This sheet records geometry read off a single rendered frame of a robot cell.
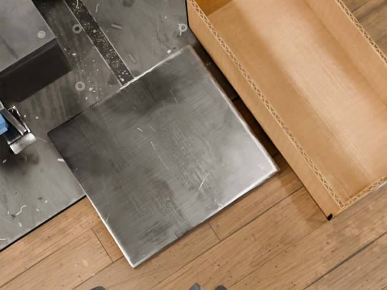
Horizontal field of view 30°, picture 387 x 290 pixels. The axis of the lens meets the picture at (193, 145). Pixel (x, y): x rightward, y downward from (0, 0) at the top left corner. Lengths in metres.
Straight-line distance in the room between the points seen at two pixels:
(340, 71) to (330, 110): 0.04
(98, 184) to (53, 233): 0.07
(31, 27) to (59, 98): 0.09
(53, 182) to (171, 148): 0.12
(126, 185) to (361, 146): 0.23
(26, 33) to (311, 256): 0.34
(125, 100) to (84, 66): 0.07
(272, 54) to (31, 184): 0.28
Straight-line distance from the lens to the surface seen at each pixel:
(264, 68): 0.75
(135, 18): 0.78
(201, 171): 0.70
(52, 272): 0.72
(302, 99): 0.74
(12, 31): 0.70
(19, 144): 0.66
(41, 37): 0.69
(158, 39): 0.76
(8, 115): 0.67
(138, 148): 0.71
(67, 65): 0.75
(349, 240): 0.72
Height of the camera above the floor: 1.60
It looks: 75 degrees down
